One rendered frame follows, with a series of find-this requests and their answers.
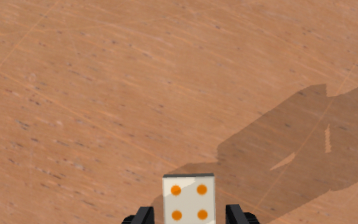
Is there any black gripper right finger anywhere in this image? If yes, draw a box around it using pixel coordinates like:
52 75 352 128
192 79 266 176
226 204 260 224

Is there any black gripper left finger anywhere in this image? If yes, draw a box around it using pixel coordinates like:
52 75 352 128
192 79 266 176
121 206 154 224

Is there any white domino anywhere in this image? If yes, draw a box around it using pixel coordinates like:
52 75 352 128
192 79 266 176
162 173 216 224

